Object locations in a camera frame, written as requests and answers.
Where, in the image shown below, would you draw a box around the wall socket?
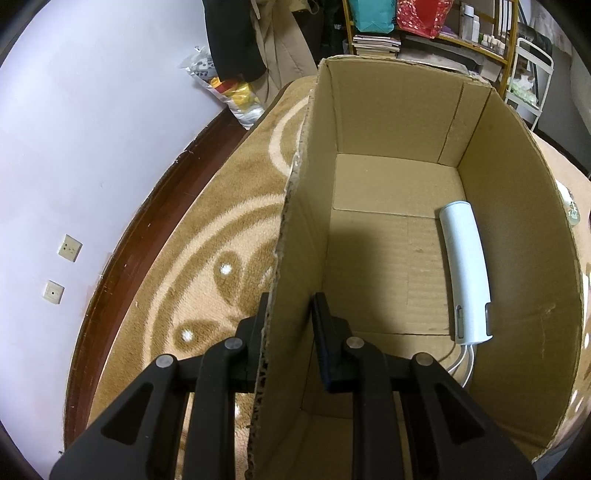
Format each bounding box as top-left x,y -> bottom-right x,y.
57,234 -> 82,263
42,280 -> 65,305

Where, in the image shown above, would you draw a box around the white cosmetic bottles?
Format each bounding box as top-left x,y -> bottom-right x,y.
458,0 -> 513,56

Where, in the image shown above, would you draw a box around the beige trench coat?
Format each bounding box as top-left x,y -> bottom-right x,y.
249,0 -> 318,107

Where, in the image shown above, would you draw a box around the cardboard box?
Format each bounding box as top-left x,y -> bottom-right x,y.
249,56 -> 590,479

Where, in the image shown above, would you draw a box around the beige patterned rug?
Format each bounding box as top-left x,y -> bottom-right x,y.
91,76 -> 590,459

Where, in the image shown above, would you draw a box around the teal gift bag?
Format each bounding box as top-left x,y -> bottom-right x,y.
349,0 -> 397,34

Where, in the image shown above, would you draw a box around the red gift bag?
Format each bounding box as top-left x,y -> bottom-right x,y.
396,0 -> 454,39

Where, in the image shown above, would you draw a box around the upper wall socket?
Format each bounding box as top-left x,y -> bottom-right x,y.
57,234 -> 82,263

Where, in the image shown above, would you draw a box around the wooden bookshelf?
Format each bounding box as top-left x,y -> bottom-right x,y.
342,1 -> 519,97

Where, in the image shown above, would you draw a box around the black hanging garment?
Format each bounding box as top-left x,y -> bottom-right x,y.
202,0 -> 266,82

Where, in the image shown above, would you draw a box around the white utility cart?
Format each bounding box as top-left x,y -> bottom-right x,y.
505,37 -> 554,131

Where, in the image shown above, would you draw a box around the snack bag on floor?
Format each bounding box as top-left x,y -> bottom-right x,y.
179,46 -> 264,130

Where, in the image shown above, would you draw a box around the stack of books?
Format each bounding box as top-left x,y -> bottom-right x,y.
353,34 -> 402,59

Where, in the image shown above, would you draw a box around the lower wall socket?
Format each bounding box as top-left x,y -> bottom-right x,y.
42,280 -> 65,305

